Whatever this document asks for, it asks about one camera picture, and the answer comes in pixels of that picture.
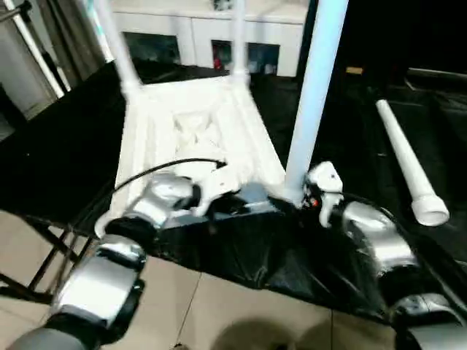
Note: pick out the white plastic table leg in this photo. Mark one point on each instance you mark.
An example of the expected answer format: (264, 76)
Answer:
(405, 156)
(239, 40)
(313, 91)
(120, 51)

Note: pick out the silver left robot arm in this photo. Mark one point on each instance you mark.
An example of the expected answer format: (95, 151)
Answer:
(95, 284)

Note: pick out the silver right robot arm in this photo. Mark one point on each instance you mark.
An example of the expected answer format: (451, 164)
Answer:
(379, 233)

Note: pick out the black plastic mat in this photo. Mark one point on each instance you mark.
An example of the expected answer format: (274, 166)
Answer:
(365, 127)

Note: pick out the black box with gold label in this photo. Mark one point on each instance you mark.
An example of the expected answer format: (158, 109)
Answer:
(328, 36)

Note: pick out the white glass-door cabinet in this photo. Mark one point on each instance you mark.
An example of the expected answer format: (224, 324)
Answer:
(200, 29)

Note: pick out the dark grey bundle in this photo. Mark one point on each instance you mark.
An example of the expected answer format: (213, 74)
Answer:
(225, 3)

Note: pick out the blue patterned white roll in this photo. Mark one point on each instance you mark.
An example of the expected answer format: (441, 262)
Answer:
(102, 29)

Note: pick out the grey curtain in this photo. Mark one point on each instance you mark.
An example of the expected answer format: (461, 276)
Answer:
(73, 40)

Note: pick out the black metal table frame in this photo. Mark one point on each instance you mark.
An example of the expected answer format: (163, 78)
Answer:
(54, 248)

